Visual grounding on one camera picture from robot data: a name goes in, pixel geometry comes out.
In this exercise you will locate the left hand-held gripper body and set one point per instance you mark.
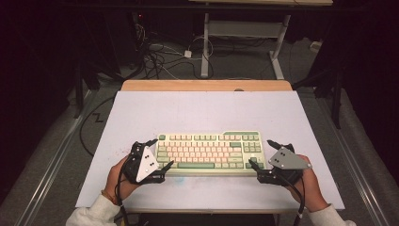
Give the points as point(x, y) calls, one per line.
point(146, 163)

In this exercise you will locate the black stand leg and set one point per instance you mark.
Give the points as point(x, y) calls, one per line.
point(79, 94)

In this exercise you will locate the white metal desk frame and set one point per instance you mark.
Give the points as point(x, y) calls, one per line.
point(244, 29)

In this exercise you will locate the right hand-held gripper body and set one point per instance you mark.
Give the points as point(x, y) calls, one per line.
point(287, 160)

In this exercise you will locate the white floor socket box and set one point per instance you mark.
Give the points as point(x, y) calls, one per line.
point(316, 45)

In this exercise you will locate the white table cover sheet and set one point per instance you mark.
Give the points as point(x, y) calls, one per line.
point(204, 113)

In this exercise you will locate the wooden table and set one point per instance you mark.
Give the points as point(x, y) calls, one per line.
point(204, 85)

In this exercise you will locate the person's right hand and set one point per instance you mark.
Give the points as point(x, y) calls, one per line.
point(309, 188)

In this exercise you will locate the small white power adapter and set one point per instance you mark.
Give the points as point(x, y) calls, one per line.
point(188, 54)

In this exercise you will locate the person's left hand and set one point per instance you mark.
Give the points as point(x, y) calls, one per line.
point(120, 185)

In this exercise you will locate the metal floor rail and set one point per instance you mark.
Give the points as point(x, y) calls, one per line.
point(50, 169)
point(360, 175)

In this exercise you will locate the cream green pink keyboard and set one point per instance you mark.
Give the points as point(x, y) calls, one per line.
point(210, 153)

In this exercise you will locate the black tripod stand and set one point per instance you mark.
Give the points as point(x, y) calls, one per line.
point(337, 100)

